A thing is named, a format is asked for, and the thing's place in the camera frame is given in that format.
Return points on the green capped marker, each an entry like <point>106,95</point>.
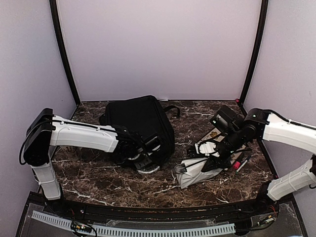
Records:
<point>238,170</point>

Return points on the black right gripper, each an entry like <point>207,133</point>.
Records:
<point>217,163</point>

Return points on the black left frame post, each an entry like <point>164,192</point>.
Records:
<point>62,51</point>

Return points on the black frame post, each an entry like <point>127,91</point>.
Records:
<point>62,51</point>
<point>255,51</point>

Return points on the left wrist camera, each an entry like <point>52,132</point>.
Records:
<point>154,144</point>

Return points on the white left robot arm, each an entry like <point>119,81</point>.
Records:
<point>49,130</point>

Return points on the white patterned mug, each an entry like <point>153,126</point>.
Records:
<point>71,151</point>

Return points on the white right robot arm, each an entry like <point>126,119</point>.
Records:
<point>265,125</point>

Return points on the pink highlighter marker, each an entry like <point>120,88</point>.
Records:
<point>237,165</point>

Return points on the black student backpack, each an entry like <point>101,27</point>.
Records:
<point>143,118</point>

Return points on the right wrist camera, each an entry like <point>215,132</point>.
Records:
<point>202,150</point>

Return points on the grey slotted cable duct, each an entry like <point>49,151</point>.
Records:
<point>135,229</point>

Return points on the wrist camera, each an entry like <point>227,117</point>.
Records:
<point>202,150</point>
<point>154,144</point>

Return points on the black right frame post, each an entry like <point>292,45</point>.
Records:
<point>255,51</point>

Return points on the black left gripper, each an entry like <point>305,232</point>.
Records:
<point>140,165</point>

